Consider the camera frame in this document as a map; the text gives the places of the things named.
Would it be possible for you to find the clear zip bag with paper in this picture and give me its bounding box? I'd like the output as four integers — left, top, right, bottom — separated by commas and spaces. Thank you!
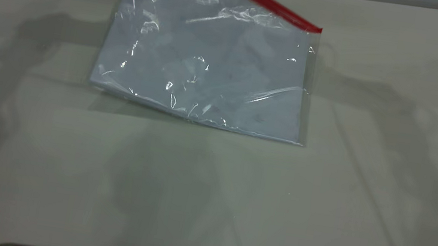
85, 0, 327, 147

